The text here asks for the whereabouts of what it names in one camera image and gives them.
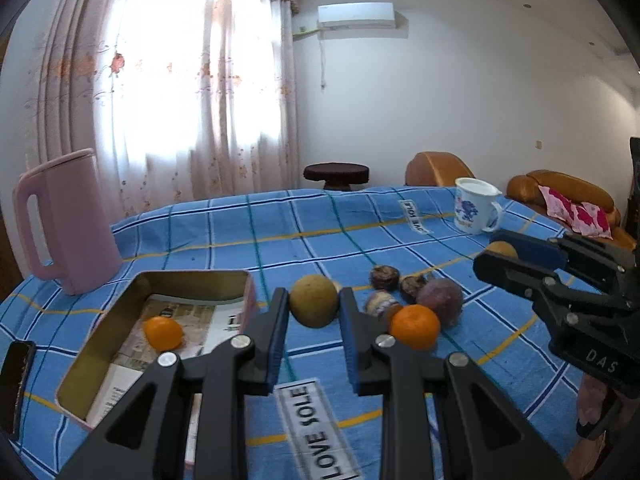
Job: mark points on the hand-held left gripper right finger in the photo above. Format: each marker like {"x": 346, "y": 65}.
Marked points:
{"x": 351, "y": 345}

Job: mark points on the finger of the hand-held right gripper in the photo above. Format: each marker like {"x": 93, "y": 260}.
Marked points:
{"x": 505, "y": 270}
{"x": 535, "y": 251}

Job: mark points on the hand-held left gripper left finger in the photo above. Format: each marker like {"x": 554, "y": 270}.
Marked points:
{"x": 278, "y": 340}

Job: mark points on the small yellow round fruit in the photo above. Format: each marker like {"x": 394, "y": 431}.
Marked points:
{"x": 501, "y": 250}

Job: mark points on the green-yellow round fruit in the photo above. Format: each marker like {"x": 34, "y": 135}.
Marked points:
{"x": 313, "y": 302}

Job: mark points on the gold metal tin box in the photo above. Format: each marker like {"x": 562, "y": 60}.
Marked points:
{"x": 125, "y": 300}

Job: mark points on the person's right hand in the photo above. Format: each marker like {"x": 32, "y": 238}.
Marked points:
{"x": 595, "y": 400}

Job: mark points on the brown water chestnut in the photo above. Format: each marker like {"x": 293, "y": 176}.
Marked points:
{"x": 384, "y": 276}
{"x": 380, "y": 304}
{"x": 411, "y": 286}

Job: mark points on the pink floral cushion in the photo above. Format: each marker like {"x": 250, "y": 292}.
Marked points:
{"x": 575, "y": 210}

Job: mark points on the orange mandarin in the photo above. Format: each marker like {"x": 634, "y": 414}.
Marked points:
{"x": 163, "y": 333}
{"x": 415, "y": 327}

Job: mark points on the purple passion fruit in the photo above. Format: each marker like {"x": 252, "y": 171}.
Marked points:
{"x": 442, "y": 300}

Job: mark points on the white enamel mug blue print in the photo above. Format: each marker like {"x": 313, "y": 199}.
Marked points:
{"x": 472, "y": 205}

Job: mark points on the brown leather sofa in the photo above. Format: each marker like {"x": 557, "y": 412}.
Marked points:
{"x": 570, "y": 185}

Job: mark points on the newspaper sheet lining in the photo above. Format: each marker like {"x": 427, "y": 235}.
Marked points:
{"x": 200, "y": 317}

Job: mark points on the blue plaid tablecloth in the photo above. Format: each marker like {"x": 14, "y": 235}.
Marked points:
{"x": 320, "y": 230}

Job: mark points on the brown leather armchair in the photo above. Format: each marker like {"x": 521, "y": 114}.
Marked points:
{"x": 435, "y": 170}

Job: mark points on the dark round stool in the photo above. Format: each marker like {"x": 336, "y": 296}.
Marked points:
{"x": 336, "y": 172}

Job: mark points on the pink plastic kettle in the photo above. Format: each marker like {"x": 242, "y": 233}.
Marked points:
{"x": 75, "y": 220}

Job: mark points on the black smartphone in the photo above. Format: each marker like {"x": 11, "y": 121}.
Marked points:
{"x": 17, "y": 385}

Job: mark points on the sheer floral curtain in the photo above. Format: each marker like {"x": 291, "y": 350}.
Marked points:
{"x": 165, "y": 80}

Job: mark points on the white wall air conditioner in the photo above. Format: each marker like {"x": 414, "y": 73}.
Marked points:
{"x": 356, "y": 15}

